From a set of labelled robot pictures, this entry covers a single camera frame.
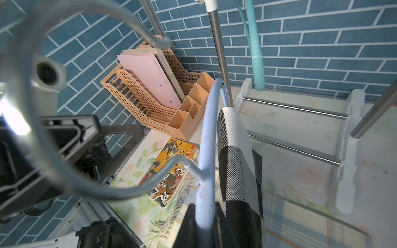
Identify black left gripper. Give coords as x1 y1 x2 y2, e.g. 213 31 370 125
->
1 115 144 217

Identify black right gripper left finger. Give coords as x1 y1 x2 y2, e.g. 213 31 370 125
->
173 204 197 248

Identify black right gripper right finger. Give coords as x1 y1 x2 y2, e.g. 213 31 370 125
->
214 202 238 248

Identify light blue clothes hanger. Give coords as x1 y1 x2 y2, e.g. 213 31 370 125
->
6 0 230 248

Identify black white checkered scarf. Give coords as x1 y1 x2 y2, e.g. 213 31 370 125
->
217 107 263 248

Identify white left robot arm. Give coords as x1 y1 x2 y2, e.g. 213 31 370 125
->
1 115 144 248

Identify green clothes hanger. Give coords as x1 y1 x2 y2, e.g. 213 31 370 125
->
236 1 266 91

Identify yellow comic book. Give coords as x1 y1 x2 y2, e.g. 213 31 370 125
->
139 138 199 208

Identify pink pressure file folder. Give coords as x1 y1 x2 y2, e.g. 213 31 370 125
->
116 53 183 110

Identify orange plastic file organizer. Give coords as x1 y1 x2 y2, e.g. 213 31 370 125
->
101 41 214 142

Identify white steel clothes rack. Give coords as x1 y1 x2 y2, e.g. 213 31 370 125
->
197 1 397 215

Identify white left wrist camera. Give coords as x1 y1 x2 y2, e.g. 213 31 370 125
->
31 53 67 116

